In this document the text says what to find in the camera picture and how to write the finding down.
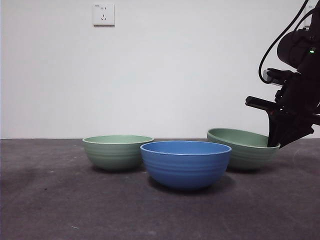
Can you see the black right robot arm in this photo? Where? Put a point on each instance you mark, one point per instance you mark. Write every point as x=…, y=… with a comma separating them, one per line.
x=292, y=47

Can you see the blue ribbed bowl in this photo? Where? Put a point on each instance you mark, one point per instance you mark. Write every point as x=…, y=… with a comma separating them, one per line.
x=185, y=170

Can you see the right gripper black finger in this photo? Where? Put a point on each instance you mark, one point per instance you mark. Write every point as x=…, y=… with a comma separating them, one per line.
x=274, y=130
x=296, y=130

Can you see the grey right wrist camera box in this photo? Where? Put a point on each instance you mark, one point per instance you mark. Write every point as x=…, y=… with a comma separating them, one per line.
x=271, y=78

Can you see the green ribbed bowl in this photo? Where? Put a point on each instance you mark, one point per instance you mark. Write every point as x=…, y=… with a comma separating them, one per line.
x=112, y=156
x=247, y=157

